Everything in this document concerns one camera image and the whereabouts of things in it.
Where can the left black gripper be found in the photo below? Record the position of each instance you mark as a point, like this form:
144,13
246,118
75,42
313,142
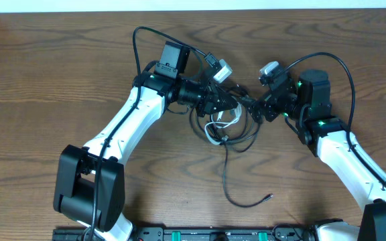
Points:
211,101

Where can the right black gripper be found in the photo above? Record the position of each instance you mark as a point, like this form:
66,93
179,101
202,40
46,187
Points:
267,104

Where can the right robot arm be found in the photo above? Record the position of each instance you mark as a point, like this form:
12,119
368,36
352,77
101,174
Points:
307,102

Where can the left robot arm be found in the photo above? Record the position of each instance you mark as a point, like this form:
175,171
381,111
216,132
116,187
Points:
90,183

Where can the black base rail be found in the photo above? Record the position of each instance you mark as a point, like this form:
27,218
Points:
278,232

